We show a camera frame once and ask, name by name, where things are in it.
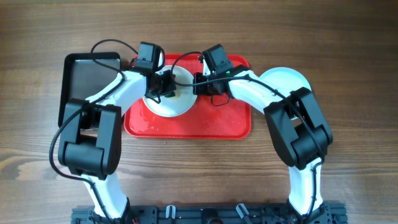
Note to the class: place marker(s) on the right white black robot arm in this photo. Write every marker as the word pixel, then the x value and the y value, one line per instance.
pixel 298 129

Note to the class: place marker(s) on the red plastic tray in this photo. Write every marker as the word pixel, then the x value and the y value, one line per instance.
pixel 209 118

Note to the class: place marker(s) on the black water tray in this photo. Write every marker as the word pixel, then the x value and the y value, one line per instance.
pixel 84 76

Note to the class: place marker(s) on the white plate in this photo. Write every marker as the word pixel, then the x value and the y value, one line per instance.
pixel 177 105

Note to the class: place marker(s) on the black mounting rail base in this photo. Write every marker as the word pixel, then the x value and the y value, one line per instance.
pixel 241 213

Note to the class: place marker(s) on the light blue plate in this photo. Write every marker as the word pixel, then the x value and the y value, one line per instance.
pixel 284 78

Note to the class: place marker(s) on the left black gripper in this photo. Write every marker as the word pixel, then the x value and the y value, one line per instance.
pixel 171 87

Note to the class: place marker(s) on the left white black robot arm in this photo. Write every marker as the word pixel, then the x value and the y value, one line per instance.
pixel 87 146

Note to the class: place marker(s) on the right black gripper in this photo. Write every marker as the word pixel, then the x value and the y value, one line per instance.
pixel 199 90

